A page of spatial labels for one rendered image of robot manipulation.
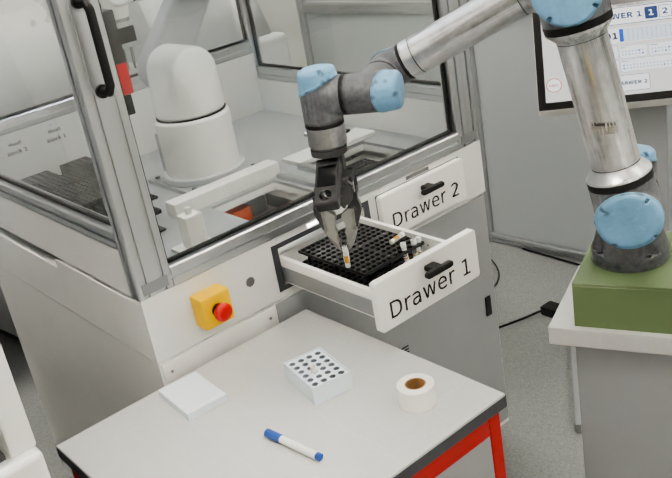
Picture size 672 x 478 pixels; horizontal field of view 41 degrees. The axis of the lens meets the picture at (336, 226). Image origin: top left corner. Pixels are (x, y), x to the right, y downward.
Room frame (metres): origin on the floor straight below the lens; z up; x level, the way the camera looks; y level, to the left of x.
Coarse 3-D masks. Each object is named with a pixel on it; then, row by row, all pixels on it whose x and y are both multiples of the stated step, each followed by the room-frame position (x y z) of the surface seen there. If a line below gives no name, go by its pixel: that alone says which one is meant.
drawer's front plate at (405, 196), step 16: (432, 176) 2.11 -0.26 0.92; (448, 176) 2.14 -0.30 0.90; (400, 192) 2.04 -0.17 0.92; (416, 192) 2.07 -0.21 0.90; (432, 192) 2.10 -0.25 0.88; (448, 192) 2.14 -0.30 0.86; (464, 192) 2.17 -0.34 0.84; (384, 208) 2.01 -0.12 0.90; (400, 208) 2.04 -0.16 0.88; (432, 208) 2.10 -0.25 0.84; (400, 224) 2.03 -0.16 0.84
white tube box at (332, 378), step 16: (320, 352) 1.58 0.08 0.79; (288, 368) 1.53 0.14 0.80; (304, 368) 1.52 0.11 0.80; (320, 368) 1.52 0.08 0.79; (336, 368) 1.51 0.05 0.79; (304, 384) 1.47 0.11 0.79; (320, 384) 1.45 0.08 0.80; (336, 384) 1.47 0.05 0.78; (352, 384) 1.48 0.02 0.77; (320, 400) 1.45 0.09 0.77
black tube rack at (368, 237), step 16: (320, 240) 1.88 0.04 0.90; (368, 240) 1.84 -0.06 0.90; (384, 240) 1.82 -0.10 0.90; (400, 240) 1.81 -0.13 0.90; (320, 256) 1.80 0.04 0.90; (336, 256) 1.78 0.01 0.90; (352, 256) 1.77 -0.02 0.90; (368, 256) 1.75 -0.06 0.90; (384, 256) 1.74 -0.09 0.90; (336, 272) 1.76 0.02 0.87; (352, 272) 1.75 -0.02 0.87; (384, 272) 1.72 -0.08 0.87
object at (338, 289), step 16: (336, 224) 1.97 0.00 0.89; (368, 224) 1.96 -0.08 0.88; (384, 224) 1.92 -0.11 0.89; (304, 240) 1.91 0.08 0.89; (432, 240) 1.79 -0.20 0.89; (288, 256) 1.87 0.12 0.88; (304, 256) 1.90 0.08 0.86; (288, 272) 1.82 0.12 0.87; (304, 272) 1.77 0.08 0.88; (320, 272) 1.73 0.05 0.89; (304, 288) 1.78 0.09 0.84; (320, 288) 1.73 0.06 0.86; (336, 288) 1.69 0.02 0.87; (352, 288) 1.65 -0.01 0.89; (368, 288) 1.62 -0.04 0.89; (352, 304) 1.65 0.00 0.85; (368, 304) 1.61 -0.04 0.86
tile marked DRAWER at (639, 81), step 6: (648, 72) 2.31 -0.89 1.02; (624, 78) 2.32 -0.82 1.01; (630, 78) 2.32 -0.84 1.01; (636, 78) 2.31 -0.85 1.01; (642, 78) 2.31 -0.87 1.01; (648, 78) 2.30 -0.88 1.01; (624, 84) 2.31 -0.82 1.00; (630, 84) 2.31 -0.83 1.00; (636, 84) 2.30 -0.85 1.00; (642, 84) 2.30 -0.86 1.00; (648, 84) 2.29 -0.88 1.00; (624, 90) 2.30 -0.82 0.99; (630, 90) 2.30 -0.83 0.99
